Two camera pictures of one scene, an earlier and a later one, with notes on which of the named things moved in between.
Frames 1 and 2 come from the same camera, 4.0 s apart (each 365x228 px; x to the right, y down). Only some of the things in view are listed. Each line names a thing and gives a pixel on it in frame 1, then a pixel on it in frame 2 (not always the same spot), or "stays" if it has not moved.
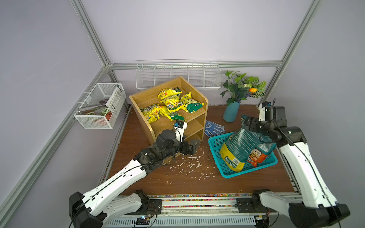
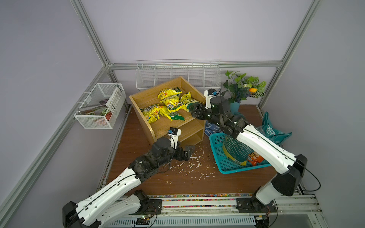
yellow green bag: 191,105 stays
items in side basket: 105,107 stays
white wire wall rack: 204,74 stays
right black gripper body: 258,126 -> 207,113
